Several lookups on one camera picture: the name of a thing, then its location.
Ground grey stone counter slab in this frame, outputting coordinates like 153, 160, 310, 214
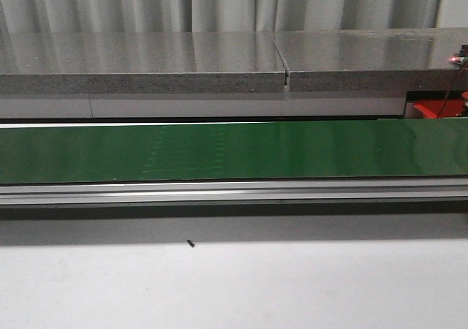
1, 28, 467, 94

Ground green conveyor belt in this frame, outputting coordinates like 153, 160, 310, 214
1, 118, 467, 184

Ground red plate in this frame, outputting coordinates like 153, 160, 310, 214
414, 99, 467, 119

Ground small green circuit board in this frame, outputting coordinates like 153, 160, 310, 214
449, 54, 468, 66

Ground grey pleated curtain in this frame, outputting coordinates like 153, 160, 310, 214
0, 0, 468, 34

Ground aluminium conveyor frame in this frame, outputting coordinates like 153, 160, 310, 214
1, 123, 467, 207

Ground red black wire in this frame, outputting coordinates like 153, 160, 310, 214
437, 64, 468, 119

